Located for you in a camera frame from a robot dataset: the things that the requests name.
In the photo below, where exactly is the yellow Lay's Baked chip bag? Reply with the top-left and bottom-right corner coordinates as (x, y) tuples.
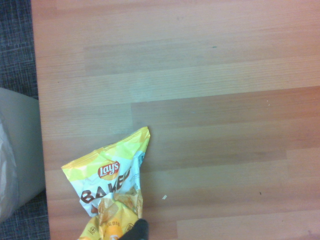
(61, 126), (151, 240)

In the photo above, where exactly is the grey plastic trash bin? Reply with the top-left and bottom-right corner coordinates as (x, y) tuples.
(0, 87), (47, 223)

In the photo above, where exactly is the clear plastic bin liner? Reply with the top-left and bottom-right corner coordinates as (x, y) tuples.
(0, 112), (20, 223)

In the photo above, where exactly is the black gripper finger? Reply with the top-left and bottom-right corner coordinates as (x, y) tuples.
(124, 218), (150, 240)

